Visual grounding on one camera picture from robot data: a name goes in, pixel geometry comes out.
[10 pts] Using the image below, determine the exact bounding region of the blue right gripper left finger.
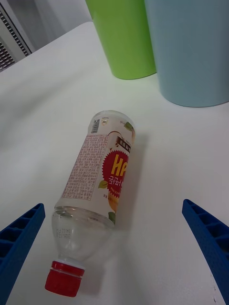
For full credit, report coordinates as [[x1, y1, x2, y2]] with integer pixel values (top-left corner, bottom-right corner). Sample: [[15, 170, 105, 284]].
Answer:
[[0, 203, 46, 305]]

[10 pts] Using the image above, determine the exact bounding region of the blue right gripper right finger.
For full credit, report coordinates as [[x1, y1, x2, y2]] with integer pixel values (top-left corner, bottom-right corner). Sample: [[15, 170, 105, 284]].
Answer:
[[181, 199, 229, 303]]

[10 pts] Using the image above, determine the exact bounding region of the clear plastic bottle red cap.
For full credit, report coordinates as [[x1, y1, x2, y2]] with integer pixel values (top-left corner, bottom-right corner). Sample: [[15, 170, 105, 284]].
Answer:
[[44, 110, 136, 298]]

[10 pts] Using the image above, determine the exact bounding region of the pale blue plastic bin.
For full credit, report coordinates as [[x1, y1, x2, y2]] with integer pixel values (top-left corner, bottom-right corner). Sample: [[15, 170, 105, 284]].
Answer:
[[144, 0, 229, 108]]

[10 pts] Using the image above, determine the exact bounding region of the grey vent grille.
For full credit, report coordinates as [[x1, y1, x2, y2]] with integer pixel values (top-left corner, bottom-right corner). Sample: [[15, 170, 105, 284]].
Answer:
[[0, 2, 33, 72]]

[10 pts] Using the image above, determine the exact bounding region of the green plastic bin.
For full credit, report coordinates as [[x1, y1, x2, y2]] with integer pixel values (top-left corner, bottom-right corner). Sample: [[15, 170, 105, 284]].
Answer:
[[85, 0, 157, 81]]

